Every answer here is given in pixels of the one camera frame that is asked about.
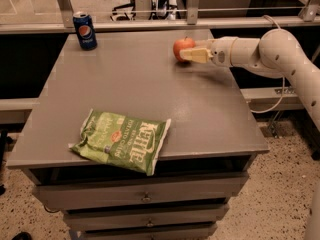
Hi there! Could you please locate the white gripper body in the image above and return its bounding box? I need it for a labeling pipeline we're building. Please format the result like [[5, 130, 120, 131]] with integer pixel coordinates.
[[209, 37, 237, 67]]

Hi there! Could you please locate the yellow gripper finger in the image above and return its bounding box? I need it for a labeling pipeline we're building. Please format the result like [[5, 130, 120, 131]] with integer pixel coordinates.
[[179, 48, 213, 63], [195, 39, 214, 48]]

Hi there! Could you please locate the red apple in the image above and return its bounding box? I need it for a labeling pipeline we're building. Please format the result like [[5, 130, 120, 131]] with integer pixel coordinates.
[[173, 37, 195, 62]]

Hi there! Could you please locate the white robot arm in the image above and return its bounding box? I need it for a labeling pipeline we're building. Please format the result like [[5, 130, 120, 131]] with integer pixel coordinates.
[[184, 28, 320, 240]]

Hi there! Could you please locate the green Kettle chip bag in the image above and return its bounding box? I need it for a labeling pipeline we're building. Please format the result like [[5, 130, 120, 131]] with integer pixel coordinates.
[[69, 109, 171, 176]]

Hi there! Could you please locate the black office chair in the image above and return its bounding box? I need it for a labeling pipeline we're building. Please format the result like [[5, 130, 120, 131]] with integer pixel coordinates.
[[110, 0, 179, 21]]

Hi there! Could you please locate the grey drawer cabinet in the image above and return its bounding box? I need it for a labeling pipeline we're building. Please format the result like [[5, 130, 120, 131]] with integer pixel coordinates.
[[8, 31, 267, 240]]

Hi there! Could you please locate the blue Pepsi can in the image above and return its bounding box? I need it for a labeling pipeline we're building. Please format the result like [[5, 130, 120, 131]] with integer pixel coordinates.
[[73, 12, 97, 50]]

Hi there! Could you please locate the white cable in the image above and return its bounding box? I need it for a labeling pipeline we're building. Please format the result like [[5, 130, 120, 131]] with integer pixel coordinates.
[[250, 14, 288, 115]]

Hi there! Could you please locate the metal railing frame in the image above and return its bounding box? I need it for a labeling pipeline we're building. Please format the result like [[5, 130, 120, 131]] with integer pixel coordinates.
[[0, 0, 320, 34]]

